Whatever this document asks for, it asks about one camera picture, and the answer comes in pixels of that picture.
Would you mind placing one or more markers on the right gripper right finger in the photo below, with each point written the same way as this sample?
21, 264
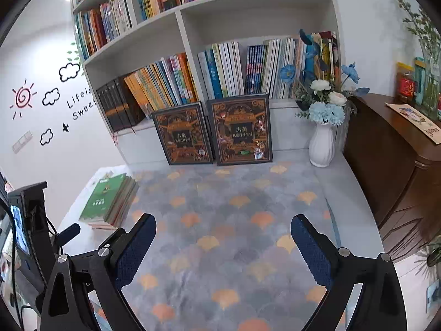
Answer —
337, 269

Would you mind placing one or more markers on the brown wooden cabinet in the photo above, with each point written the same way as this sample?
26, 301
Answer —
398, 169

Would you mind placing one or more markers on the white bookshelf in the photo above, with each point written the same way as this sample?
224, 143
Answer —
192, 28

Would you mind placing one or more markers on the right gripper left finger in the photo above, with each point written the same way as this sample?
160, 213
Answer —
114, 266

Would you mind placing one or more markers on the dark ornate encyclopedia book lower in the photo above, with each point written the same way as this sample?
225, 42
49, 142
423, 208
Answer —
183, 134

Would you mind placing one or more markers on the patterned grey rug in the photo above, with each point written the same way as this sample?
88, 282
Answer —
223, 257

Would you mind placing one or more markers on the stack of sorted books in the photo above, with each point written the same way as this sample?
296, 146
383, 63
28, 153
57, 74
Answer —
120, 207

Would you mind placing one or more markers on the dark ornate encyclopedia book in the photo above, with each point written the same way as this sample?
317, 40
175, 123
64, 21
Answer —
183, 134
241, 129

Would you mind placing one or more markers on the dark ornate encyclopedia book upper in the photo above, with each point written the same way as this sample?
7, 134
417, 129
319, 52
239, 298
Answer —
241, 129

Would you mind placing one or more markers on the white ceramic vase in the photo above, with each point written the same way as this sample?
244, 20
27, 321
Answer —
322, 147

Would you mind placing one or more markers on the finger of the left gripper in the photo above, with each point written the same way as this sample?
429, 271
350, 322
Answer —
62, 238

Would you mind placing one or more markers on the glass vase on cabinet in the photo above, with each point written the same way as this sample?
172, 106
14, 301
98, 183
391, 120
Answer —
430, 100

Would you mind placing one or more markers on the red jar on cabinet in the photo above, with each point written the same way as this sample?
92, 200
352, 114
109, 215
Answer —
405, 82

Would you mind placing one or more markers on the green Aesop fables book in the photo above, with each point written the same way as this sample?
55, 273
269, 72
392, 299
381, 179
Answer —
102, 199

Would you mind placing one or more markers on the green potted plant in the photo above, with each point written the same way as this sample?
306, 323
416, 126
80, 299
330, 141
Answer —
420, 24

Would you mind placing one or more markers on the paper card on cabinet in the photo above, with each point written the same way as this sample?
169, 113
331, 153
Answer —
424, 124

